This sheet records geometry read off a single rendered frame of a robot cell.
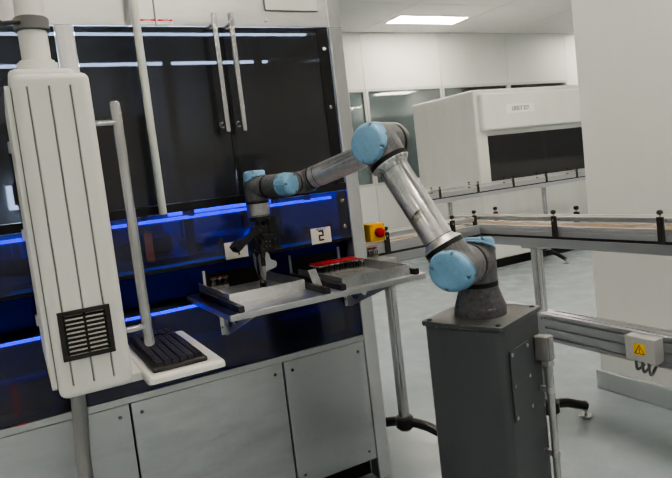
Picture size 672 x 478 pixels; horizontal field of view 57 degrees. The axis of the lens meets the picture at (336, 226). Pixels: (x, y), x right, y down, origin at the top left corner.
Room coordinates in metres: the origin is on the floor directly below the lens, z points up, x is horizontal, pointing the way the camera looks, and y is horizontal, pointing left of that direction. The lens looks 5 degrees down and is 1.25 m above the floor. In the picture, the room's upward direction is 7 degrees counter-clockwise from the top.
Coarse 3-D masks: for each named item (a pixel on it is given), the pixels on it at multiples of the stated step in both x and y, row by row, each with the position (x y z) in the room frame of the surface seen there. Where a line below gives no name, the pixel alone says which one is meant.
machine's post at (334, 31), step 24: (336, 0) 2.42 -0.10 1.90; (336, 24) 2.41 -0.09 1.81; (336, 48) 2.41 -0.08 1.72; (336, 72) 2.40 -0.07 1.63; (336, 96) 2.40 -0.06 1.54; (360, 216) 2.42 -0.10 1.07; (360, 240) 2.41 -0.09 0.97; (360, 312) 2.40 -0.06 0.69; (384, 432) 2.42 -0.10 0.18; (384, 456) 2.41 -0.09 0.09
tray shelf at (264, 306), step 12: (408, 276) 2.03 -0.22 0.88; (420, 276) 2.05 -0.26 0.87; (348, 288) 1.94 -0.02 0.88; (360, 288) 1.94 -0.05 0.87; (372, 288) 1.96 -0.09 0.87; (192, 300) 2.09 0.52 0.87; (204, 300) 2.02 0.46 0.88; (264, 300) 1.90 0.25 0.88; (276, 300) 1.88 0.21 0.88; (288, 300) 1.86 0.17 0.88; (300, 300) 1.84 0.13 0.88; (312, 300) 1.86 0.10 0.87; (324, 300) 1.88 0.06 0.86; (216, 312) 1.85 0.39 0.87; (228, 312) 1.78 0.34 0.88; (252, 312) 1.77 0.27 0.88; (264, 312) 1.78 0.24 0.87
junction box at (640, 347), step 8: (624, 336) 2.19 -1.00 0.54; (632, 336) 2.16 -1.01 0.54; (640, 336) 2.15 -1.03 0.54; (648, 336) 2.14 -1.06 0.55; (632, 344) 2.16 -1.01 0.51; (640, 344) 2.13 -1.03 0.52; (648, 344) 2.11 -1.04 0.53; (656, 344) 2.09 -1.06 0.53; (632, 352) 2.16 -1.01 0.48; (640, 352) 2.13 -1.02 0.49; (648, 352) 2.11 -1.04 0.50; (656, 352) 2.09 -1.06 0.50; (640, 360) 2.14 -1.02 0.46; (648, 360) 2.11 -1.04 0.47; (656, 360) 2.09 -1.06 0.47
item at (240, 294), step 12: (276, 276) 2.20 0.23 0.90; (288, 276) 2.11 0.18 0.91; (204, 288) 2.12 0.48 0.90; (228, 288) 2.19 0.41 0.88; (240, 288) 2.16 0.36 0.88; (252, 288) 2.13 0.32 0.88; (264, 288) 1.94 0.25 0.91; (276, 288) 1.96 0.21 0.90; (288, 288) 1.98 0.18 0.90; (300, 288) 2.00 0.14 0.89; (240, 300) 1.90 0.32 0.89; (252, 300) 1.92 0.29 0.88
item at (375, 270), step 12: (372, 264) 2.27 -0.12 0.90; (384, 264) 2.19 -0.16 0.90; (396, 264) 2.12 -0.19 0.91; (408, 264) 2.06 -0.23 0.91; (324, 276) 2.05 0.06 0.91; (336, 276) 2.18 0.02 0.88; (348, 276) 2.15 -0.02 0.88; (360, 276) 1.97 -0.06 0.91; (372, 276) 1.99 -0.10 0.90; (384, 276) 2.01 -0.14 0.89; (396, 276) 2.04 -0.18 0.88
